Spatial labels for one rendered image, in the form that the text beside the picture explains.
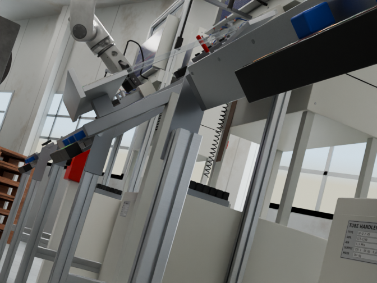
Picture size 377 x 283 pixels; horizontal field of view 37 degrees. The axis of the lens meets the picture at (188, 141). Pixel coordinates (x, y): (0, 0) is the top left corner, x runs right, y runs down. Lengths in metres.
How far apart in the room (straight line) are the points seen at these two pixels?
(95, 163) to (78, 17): 0.54
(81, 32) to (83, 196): 0.58
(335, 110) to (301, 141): 0.16
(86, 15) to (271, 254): 0.95
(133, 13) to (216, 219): 6.25
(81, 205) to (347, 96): 0.96
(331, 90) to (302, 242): 0.51
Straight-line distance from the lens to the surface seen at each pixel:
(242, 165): 5.31
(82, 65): 8.18
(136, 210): 1.33
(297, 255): 1.85
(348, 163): 4.95
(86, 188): 1.57
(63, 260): 1.57
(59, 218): 2.64
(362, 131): 2.00
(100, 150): 1.56
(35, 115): 8.30
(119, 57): 1.94
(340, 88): 1.96
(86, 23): 1.88
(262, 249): 1.79
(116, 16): 8.08
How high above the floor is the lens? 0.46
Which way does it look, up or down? 10 degrees up
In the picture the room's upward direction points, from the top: 16 degrees clockwise
